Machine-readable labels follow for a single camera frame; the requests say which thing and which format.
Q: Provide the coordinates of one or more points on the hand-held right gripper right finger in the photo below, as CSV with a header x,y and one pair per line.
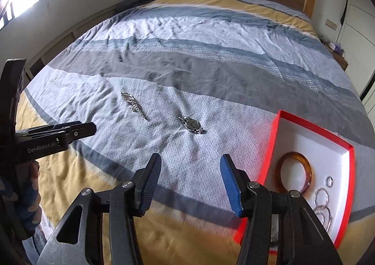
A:
x,y
231,188

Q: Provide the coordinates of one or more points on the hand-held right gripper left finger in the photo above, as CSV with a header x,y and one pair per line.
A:
x,y
151,188

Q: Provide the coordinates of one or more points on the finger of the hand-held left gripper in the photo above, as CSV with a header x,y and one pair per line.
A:
x,y
47,128
82,130

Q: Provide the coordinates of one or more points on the red and white box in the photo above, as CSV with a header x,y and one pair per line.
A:
x,y
293,142

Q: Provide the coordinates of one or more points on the amber bangle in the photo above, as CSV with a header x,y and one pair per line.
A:
x,y
309,171

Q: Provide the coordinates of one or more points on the twisted silver bangle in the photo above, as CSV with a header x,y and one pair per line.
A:
x,y
330,218
315,197

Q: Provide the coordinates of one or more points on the person's left hand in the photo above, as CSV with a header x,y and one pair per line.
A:
x,y
26,194

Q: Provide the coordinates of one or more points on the silver wristwatch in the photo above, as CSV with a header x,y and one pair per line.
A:
x,y
192,124

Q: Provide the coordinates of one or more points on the low wooden shelf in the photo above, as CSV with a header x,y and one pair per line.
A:
x,y
73,36

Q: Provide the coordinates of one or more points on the striped bedcover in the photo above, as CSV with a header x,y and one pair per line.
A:
x,y
205,62

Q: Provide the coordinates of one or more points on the blue cloth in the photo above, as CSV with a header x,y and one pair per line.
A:
x,y
133,4

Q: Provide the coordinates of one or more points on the wooden nightstand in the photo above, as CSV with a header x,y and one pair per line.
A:
x,y
339,59

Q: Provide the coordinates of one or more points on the tissue box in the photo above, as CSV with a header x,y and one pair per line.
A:
x,y
335,46

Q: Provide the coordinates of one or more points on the white wardrobe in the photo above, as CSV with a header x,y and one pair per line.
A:
x,y
360,33

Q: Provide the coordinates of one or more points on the wall switch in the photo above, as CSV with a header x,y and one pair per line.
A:
x,y
331,23

